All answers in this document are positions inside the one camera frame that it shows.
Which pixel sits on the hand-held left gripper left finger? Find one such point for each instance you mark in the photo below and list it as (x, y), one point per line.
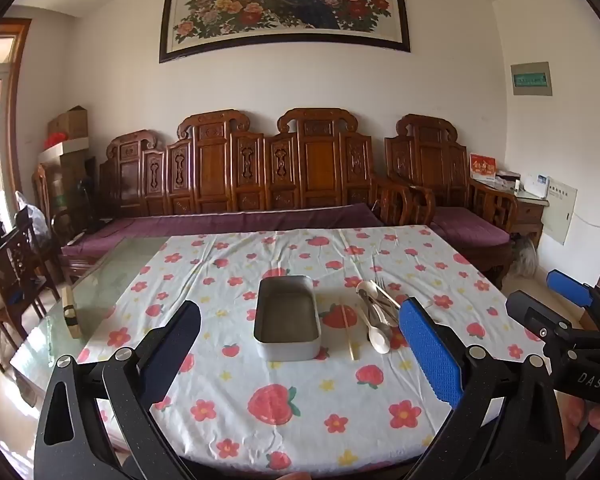
(175, 355)

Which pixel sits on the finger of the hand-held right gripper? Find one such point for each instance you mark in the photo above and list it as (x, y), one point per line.
(570, 287)
(535, 315)

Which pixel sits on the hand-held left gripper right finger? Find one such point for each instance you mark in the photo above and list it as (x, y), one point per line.
(430, 355)

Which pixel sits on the beige plastic spoon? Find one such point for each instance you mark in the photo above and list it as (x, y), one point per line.
(380, 342)

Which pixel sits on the dark brown chopstick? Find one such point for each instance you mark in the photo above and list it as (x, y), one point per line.
(372, 307)

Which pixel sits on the metal fork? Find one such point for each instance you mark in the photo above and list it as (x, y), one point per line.
(387, 292)

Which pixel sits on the white plastic spoon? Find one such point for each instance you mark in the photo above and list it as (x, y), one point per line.
(366, 289)

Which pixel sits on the rectangular metal tin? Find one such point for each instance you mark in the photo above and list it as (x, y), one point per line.
(285, 320)

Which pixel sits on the grey fluffy duster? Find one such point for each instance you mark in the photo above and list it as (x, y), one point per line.
(524, 257)

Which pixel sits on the wooden side table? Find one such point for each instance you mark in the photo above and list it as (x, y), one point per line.
(527, 212)

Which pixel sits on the strawberry and flower tablecloth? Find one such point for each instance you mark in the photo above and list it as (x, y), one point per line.
(230, 270)

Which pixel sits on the white tabletop device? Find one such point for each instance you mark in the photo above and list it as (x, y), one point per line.
(537, 186)

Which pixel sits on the tissue box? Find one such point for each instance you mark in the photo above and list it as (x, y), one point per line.
(507, 177)

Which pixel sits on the red desk calendar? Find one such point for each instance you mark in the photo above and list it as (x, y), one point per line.
(482, 165)

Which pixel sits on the wooden dining chair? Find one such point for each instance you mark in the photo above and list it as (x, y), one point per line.
(15, 270)
(27, 225)

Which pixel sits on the carved wooden armchair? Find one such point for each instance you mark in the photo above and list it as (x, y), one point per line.
(430, 160)

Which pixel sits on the carved wooden sofa bench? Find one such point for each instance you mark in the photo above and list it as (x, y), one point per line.
(215, 170)

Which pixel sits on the clear plastic bag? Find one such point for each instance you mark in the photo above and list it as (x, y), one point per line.
(30, 215)

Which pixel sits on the large cardboard box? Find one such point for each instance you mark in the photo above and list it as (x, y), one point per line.
(65, 185)

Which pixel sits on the flat white box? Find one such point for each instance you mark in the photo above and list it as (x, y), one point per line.
(67, 147)

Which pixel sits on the red ornament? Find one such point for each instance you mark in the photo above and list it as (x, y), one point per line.
(57, 139)

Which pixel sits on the brown cardboard box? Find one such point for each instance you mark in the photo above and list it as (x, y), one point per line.
(70, 122)

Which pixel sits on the framed peacock flower painting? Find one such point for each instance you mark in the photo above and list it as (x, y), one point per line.
(280, 0)

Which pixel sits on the white wall panel door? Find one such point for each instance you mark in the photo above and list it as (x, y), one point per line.
(560, 212)

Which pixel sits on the grey wall electrical box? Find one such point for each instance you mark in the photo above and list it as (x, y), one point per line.
(530, 80)

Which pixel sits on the wooden door frame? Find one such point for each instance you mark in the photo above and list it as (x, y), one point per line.
(15, 110)

